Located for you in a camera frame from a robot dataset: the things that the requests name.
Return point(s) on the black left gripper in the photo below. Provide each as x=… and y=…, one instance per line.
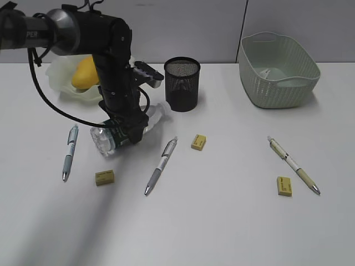
x=121, y=94

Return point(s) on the clear plastic water bottle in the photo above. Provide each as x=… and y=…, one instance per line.
x=109, y=140

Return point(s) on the blue grey ballpoint pen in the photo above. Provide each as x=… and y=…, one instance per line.
x=71, y=143

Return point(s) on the yellow mango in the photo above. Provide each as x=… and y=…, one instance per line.
x=85, y=75

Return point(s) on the white waste paper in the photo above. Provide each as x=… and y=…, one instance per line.
x=266, y=74

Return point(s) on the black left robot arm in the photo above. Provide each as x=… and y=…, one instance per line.
x=68, y=31

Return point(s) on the grey white ballpoint pen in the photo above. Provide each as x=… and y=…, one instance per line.
x=159, y=169

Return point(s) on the yellow eraser left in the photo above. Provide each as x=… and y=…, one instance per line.
x=104, y=177

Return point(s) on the yellow eraser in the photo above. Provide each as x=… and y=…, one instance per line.
x=104, y=177
x=284, y=186
x=198, y=142

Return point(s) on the yellow eraser middle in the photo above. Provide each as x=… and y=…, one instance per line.
x=198, y=142

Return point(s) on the black mesh pen holder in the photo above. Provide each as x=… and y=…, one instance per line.
x=182, y=83

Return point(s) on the pale green wavy glass plate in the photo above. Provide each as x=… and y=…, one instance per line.
x=60, y=73

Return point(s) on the pale green plastic basket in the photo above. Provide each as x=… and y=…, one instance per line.
x=294, y=72

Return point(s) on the yellow eraser right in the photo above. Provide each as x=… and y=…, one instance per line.
x=284, y=186

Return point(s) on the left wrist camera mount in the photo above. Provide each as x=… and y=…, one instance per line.
x=145, y=74

